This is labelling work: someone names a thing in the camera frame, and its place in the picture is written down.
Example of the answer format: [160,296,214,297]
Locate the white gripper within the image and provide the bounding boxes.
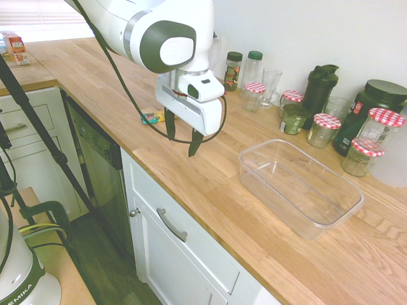
[155,68,223,158]

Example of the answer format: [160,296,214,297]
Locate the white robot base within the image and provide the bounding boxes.
[0,203,62,305]

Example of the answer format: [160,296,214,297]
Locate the teal protein bar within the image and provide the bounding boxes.
[141,112,167,126]

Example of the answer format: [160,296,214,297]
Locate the clear plastic rectangular container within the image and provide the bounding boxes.
[238,139,364,241]

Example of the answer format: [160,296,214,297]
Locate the large black protein tub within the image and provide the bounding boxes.
[332,79,407,158]

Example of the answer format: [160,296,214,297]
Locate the checkered-lid glass jar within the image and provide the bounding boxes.
[242,81,266,113]
[279,90,305,119]
[357,107,406,152]
[341,138,385,178]
[307,113,341,149]

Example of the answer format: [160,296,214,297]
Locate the green-lid spice jar with label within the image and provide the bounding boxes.
[224,51,244,92]

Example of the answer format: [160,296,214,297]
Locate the stainless dishwasher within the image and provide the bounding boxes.
[60,90,136,260]

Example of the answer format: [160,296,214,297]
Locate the green-lid clear plastic bottle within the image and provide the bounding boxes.
[240,50,263,98]

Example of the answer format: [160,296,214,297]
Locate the tall clear glass mug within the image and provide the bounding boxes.
[258,68,283,110]

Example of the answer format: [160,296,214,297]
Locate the jar with green contents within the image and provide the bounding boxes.
[279,104,312,135]

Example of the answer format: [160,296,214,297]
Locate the white cabinet door with knob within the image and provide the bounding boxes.
[120,149,230,305]

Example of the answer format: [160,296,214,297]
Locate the black shaker bottle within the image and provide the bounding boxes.
[301,64,340,130]

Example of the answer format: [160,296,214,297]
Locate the black tripod stand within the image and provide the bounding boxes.
[0,53,106,226]

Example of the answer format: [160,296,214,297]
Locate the black clamp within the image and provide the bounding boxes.
[18,200,71,247]

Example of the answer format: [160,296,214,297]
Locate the white cabinet drawers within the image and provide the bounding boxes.
[0,86,90,222]

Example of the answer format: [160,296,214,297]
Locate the clear drinking glass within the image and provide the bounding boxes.
[324,96,352,140]

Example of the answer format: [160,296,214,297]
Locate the orange tea box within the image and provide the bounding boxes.
[1,31,32,66]

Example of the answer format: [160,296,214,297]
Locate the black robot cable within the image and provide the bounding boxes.
[71,0,228,144]

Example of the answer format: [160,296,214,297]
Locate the white drawer with handle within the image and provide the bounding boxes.
[128,158,241,295]

